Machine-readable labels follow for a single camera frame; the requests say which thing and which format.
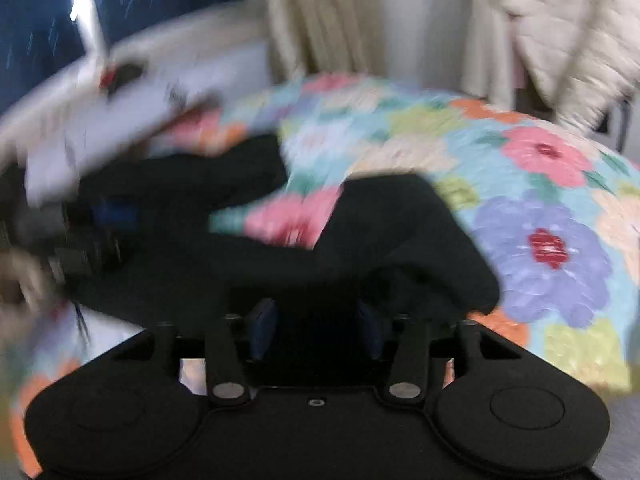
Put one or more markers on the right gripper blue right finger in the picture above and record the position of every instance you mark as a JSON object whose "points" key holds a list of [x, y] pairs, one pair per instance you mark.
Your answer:
{"points": [[372, 330]]}

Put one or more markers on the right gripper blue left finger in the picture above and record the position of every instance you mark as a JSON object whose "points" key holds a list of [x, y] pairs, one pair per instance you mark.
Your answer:
{"points": [[263, 319]]}

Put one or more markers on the black knit garment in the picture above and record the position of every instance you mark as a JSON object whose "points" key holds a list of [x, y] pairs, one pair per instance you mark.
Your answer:
{"points": [[187, 237]]}

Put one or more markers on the floral patterned bed quilt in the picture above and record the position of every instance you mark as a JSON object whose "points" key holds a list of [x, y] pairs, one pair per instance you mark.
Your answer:
{"points": [[545, 386]]}

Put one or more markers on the dark window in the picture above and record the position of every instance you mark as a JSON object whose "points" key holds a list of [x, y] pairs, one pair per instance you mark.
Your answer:
{"points": [[39, 38]]}

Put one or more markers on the cream curtain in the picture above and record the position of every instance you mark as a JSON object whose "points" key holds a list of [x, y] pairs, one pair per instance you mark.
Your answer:
{"points": [[308, 37]]}

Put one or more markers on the white quilted puffer jacket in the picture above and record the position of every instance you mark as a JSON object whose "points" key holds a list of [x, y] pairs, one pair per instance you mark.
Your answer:
{"points": [[582, 55]]}

